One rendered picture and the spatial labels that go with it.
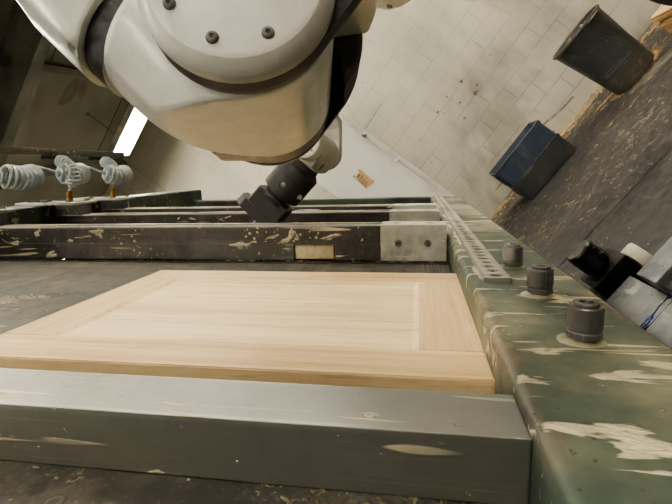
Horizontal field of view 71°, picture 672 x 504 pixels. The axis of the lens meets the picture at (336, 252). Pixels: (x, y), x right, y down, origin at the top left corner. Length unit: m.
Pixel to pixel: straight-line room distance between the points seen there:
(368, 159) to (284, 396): 4.07
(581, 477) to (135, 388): 0.26
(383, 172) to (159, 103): 4.11
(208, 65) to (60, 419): 0.24
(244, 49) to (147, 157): 6.68
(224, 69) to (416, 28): 5.60
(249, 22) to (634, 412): 0.26
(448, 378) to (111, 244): 0.87
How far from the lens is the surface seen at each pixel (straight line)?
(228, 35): 0.20
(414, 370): 0.40
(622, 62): 4.79
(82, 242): 1.16
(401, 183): 4.31
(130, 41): 0.24
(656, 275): 0.60
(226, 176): 6.32
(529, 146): 4.70
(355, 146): 4.35
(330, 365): 0.40
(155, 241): 1.06
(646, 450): 0.27
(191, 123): 0.24
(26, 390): 0.39
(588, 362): 0.36
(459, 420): 0.29
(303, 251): 0.94
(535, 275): 0.50
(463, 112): 5.68
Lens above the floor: 1.04
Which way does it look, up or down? 2 degrees up
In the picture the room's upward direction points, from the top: 53 degrees counter-clockwise
